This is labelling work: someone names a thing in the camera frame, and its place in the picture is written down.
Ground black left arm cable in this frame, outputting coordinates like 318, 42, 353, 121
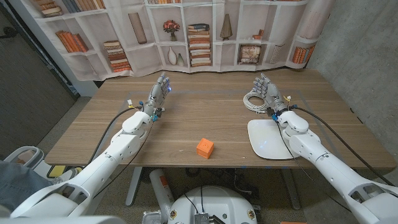
83, 107, 146, 169

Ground aluminium foil tray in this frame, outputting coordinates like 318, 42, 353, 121
142, 210, 162, 224

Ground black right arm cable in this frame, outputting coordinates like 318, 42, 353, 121
290, 105, 396, 187

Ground white roll with orange label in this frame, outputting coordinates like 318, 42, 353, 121
149, 168, 175, 223

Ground printed bookshelf backdrop cloth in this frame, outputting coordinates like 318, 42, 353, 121
9, 0, 336, 82

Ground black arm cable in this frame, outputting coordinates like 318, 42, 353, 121
83, 107, 146, 169
290, 105, 396, 187

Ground orange cube block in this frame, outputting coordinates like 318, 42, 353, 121
196, 138, 215, 160

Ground grey table leg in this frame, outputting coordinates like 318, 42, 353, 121
125, 167, 144, 207
281, 169, 302, 211

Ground white paper plate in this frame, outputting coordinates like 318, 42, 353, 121
247, 119, 303, 161

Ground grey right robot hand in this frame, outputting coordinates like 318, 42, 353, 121
252, 73, 289, 118

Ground person leg in jeans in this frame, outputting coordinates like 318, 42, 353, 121
0, 160, 52, 212

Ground yellow flat object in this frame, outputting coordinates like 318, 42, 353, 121
47, 164, 67, 179

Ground white robot torso base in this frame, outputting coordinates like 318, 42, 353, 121
167, 185, 258, 224

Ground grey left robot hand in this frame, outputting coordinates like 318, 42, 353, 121
142, 72, 172, 121

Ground white Ethernet cable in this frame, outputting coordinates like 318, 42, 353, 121
243, 88, 271, 114

